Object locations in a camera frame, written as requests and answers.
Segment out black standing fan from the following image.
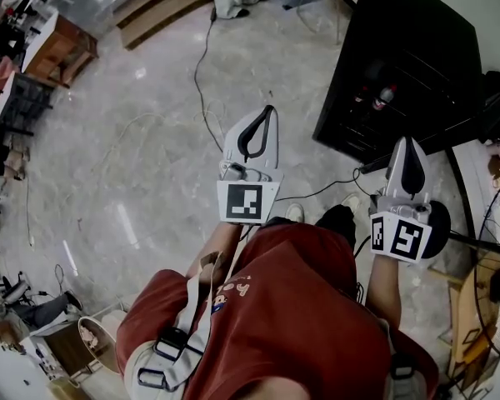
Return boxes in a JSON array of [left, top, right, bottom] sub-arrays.
[[420, 172, 500, 367]]

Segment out wooden table with white top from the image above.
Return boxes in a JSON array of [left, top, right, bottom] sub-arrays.
[[21, 10, 100, 90]]

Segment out grey harness strap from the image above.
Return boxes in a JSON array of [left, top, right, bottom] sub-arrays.
[[136, 251, 237, 393], [386, 318, 427, 400]]

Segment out wooden step platform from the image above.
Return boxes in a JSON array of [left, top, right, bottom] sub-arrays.
[[115, 0, 214, 52]]

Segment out person's red shirt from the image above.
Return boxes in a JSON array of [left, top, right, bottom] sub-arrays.
[[115, 222, 441, 400]]

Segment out black fridge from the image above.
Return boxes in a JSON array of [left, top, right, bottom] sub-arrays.
[[312, 0, 484, 175]]

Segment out person's white right shoe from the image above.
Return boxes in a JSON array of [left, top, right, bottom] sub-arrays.
[[340, 192, 362, 215]]

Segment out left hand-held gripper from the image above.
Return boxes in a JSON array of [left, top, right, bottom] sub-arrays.
[[216, 105, 285, 225]]

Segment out person's white left shoe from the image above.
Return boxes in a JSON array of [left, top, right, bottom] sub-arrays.
[[284, 202, 306, 225]]

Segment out person's left forearm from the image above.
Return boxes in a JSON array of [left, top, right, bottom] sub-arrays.
[[185, 220, 245, 283]]

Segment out long black floor cable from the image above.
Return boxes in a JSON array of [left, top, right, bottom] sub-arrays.
[[192, 5, 225, 154]]

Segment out white waste bin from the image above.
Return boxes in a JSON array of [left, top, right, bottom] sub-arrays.
[[77, 314, 123, 375]]

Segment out clear chair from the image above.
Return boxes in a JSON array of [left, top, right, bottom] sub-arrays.
[[294, 0, 356, 44]]

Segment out brown wooden box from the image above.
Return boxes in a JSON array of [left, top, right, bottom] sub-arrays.
[[44, 322, 96, 377]]

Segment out red-capped drink bottle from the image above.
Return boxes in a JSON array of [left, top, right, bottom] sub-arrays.
[[372, 82, 398, 113]]

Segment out person's white shoe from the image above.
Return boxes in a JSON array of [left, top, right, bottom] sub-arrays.
[[340, 192, 362, 215], [284, 202, 306, 225]]

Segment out person's right forearm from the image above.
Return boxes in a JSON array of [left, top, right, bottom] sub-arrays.
[[363, 251, 403, 329]]

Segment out person's black trousers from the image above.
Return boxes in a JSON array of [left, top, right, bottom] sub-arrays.
[[314, 204, 357, 249]]

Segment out short black floor cable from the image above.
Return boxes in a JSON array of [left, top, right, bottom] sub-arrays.
[[274, 167, 373, 203]]

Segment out office chair base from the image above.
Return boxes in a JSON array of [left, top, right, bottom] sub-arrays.
[[0, 270, 31, 308]]

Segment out black metal rack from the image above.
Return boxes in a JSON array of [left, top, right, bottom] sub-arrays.
[[0, 70, 54, 138]]

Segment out wooden board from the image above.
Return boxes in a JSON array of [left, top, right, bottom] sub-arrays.
[[446, 251, 500, 385]]

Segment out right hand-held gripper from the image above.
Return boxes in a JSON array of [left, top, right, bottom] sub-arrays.
[[368, 136, 434, 264]]

